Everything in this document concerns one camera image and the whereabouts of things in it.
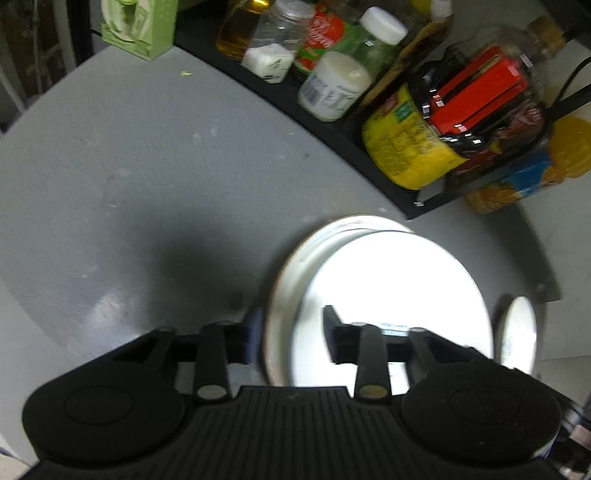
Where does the white Sweet plate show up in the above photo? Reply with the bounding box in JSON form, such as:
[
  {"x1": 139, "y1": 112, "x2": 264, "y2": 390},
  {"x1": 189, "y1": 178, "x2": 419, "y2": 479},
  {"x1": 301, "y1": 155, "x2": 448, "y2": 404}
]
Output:
[{"x1": 290, "y1": 231, "x2": 494, "y2": 389}]

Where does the white Bakery plate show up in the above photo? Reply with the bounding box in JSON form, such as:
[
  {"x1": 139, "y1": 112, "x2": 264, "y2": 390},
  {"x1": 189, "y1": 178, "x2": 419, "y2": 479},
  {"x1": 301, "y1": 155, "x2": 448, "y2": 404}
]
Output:
[{"x1": 495, "y1": 296, "x2": 538, "y2": 375}]

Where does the white gold-rimmed plate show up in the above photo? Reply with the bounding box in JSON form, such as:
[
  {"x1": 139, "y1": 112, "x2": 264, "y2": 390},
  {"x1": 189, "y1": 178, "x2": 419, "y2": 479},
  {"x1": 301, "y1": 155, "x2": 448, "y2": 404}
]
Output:
[{"x1": 262, "y1": 214, "x2": 411, "y2": 387}]

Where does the black metal shelf rack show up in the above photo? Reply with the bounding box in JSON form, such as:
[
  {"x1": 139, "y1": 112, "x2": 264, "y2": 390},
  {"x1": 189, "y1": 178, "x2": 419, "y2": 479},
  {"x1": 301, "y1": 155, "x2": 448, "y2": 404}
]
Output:
[{"x1": 173, "y1": 0, "x2": 591, "y2": 221}]

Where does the white lidded jar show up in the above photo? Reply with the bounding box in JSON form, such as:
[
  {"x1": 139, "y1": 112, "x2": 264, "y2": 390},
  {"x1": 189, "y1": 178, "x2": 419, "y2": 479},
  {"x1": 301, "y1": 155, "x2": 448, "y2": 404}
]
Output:
[{"x1": 297, "y1": 52, "x2": 373, "y2": 122}]

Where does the orange juice bottle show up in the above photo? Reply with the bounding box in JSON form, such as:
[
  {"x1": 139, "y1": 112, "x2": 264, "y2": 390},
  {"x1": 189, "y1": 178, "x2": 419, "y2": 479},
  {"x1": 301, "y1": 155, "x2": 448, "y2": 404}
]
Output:
[{"x1": 465, "y1": 115, "x2": 590, "y2": 214}]

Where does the green spice bottle white cap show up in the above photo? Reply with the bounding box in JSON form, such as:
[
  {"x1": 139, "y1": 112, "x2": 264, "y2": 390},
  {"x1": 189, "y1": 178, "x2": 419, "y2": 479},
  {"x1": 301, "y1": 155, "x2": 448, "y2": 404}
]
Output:
[{"x1": 338, "y1": 6, "x2": 409, "y2": 80}]

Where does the clear salt jar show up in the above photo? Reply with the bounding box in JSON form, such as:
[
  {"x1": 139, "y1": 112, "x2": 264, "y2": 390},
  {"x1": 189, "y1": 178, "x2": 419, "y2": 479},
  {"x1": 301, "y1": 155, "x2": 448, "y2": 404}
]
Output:
[{"x1": 240, "y1": 0, "x2": 315, "y2": 84}]

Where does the green carton box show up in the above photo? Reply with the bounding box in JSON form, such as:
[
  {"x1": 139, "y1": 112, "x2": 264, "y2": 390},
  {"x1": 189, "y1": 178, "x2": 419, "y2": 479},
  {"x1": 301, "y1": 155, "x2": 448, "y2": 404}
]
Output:
[{"x1": 101, "y1": 0, "x2": 179, "y2": 61}]

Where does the oil bottle red handle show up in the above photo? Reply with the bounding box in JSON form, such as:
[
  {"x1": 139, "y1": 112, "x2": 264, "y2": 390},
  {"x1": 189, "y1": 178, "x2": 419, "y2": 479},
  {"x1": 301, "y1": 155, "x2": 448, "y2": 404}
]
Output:
[{"x1": 409, "y1": 16, "x2": 566, "y2": 158}]

